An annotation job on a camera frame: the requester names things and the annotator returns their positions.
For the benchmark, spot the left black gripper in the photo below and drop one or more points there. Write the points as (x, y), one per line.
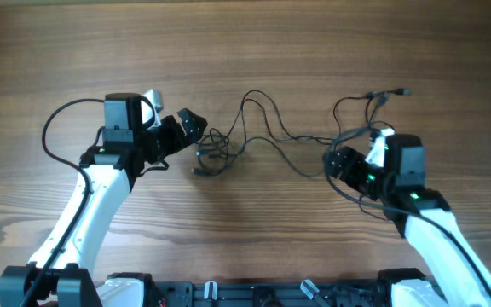
(178, 141)

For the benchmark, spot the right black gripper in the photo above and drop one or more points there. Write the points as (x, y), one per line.
(348, 155)

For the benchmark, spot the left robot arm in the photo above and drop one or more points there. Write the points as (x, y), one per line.
(133, 141)

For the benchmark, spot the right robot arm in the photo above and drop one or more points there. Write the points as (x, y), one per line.
(392, 178)

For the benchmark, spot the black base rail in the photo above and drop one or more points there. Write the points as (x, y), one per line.
(353, 293)

